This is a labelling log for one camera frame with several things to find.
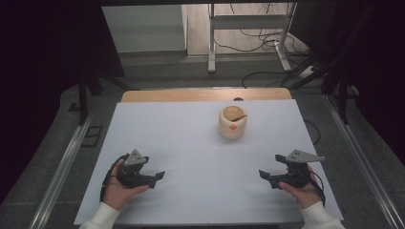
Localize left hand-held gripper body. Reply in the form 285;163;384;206
116;149;158;190

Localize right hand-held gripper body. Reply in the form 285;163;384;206
267;149;327;191

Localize cream ceramic cup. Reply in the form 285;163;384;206
218;105;248;141

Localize person's right hand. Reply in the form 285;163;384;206
278;165;323;210

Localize person's left hand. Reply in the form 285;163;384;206
101;158;151;212

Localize white table sheet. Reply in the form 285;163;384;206
74;98;345;227

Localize black stand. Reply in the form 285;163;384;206
67;67;132;127
287;55;361;126

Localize white power strip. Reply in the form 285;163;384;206
299;65;317;79

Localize white panel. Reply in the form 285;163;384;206
101;4;189;53

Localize dark curtain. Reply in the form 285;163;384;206
288;0;405;157
0;0;126;204

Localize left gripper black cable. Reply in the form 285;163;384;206
99;154;129;203

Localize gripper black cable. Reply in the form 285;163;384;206
99;154;129;203
308;169;327;208

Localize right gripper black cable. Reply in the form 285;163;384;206
308;169;327;208

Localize black cable beside table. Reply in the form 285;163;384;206
304;118;321;146

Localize black rectangular floor frame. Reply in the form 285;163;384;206
80;125;104;148

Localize metal floor rail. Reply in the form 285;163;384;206
28;109;98;229
322;94;405;229

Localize black floor cables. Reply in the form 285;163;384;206
208;3;319;90

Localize white metal stand frame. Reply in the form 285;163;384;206
207;2;298;74

